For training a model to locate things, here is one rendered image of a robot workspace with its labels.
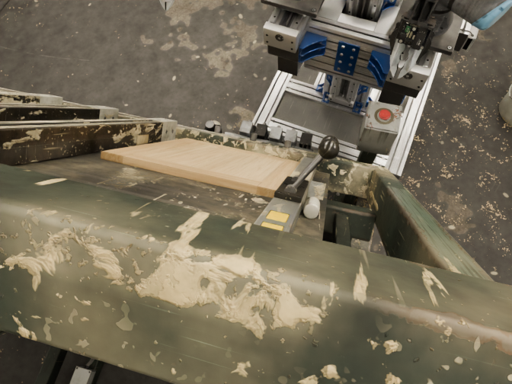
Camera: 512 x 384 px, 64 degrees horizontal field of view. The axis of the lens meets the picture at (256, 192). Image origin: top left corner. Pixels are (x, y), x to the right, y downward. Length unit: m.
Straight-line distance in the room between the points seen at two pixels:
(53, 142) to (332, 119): 1.69
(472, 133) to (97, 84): 2.39
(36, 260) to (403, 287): 0.25
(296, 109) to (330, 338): 2.14
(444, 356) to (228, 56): 2.72
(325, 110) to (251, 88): 0.59
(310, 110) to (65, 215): 2.13
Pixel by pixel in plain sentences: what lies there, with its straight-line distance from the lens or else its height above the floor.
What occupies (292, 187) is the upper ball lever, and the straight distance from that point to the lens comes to 0.75.
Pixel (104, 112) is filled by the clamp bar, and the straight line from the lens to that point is 1.56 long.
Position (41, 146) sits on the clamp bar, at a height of 1.49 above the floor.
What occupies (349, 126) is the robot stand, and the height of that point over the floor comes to 0.21.
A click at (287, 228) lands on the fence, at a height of 1.65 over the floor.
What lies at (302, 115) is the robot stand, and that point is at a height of 0.21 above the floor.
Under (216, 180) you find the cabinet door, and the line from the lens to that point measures 0.92.
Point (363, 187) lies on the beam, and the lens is 1.46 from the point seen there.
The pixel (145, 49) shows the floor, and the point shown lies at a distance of 3.07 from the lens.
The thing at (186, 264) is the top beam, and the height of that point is 1.93.
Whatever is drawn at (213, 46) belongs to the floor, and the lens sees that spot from 2.97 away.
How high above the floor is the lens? 2.19
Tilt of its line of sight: 68 degrees down
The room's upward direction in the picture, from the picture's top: 9 degrees counter-clockwise
